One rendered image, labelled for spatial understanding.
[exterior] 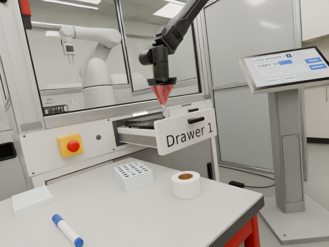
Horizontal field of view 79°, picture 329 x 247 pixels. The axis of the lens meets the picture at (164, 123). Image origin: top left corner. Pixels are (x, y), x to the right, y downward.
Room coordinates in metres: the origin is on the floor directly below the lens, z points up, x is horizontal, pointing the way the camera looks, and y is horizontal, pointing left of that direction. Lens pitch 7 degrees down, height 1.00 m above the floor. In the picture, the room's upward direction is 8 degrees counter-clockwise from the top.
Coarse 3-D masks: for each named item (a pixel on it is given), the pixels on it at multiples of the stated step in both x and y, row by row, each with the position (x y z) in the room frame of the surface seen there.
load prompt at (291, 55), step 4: (292, 52) 1.40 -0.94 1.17; (264, 56) 1.41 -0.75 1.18; (268, 56) 1.41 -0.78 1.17; (272, 56) 1.40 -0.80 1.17; (276, 56) 1.40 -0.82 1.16; (280, 56) 1.39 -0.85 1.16; (284, 56) 1.39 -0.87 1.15; (288, 56) 1.38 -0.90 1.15; (292, 56) 1.38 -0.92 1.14; (296, 56) 1.37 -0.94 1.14; (252, 60) 1.41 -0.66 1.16; (256, 60) 1.40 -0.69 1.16; (260, 60) 1.39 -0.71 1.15; (264, 60) 1.39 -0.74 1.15; (268, 60) 1.38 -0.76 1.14; (272, 60) 1.38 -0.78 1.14
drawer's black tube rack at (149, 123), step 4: (148, 120) 0.95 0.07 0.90; (152, 120) 0.92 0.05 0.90; (156, 120) 0.91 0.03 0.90; (128, 124) 0.89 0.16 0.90; (132, 124) 0.86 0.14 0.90; (136, 124) 0.84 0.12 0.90; (140, 124) 0.83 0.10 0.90; (144, 124) 0.80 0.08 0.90; (148, 124) 0.78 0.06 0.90; (152, 124) 0.77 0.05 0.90; (140, 128) 0.81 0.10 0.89; (144, 128) 0.89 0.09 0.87; (148, 128) 0.87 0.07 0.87; (152, 128) 0.87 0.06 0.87
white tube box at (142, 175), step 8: (120, 168) 0.61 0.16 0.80; (128, 168) 0.60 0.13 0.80; (136, 168) 0.59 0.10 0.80; (144, 168) 0.58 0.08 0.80; (120, 176) 0.54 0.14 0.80; (128, 176) 0.52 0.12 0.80; (136, 176) 0.53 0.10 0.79; (144, 176) 0.54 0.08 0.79; (152, 176) 0.55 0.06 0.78; (120, 184) 0.56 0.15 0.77; (128, 184) 0.52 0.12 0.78; (136, 184) 0.53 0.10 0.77; (144, 184) 0.54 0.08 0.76
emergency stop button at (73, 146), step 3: (72, 141) 0.68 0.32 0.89; (75, 141) 0.68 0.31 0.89; (69, 144) 0.67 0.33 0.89; (72, 144) 0.67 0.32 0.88; (75, 144) 0.68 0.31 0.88; (78, 144) 0.69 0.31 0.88; (69, 147) 0.67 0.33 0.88; (72, 147) 0.67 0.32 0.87; (75, 147) 0.68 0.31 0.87; (78, 147) 0.68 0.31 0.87; (69, 150) 0.67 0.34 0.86; (72, 150) 0.67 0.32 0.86; (75, 150) 0.68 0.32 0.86
